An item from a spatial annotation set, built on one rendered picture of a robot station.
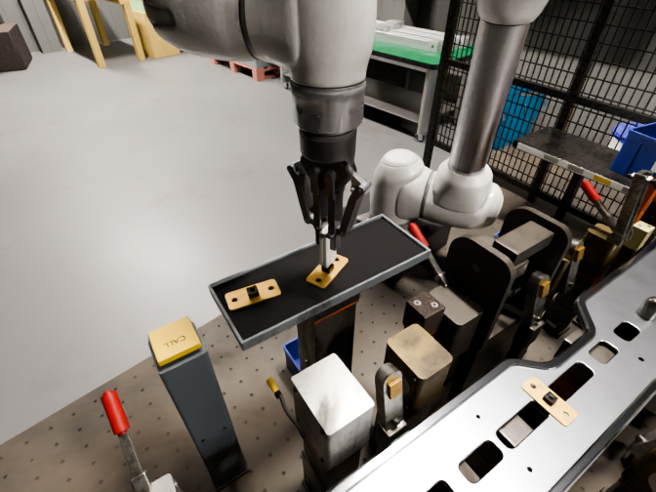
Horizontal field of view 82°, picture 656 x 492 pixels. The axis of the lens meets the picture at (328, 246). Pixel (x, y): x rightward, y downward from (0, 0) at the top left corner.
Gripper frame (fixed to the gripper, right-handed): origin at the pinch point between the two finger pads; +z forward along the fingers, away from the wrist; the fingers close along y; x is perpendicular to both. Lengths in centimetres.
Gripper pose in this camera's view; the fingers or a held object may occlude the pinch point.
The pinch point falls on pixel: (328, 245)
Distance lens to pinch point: 61.8
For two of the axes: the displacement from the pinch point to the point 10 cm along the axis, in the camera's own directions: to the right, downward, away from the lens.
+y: 8.5, 3.3, -4.0
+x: 5.2, -5.4, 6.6
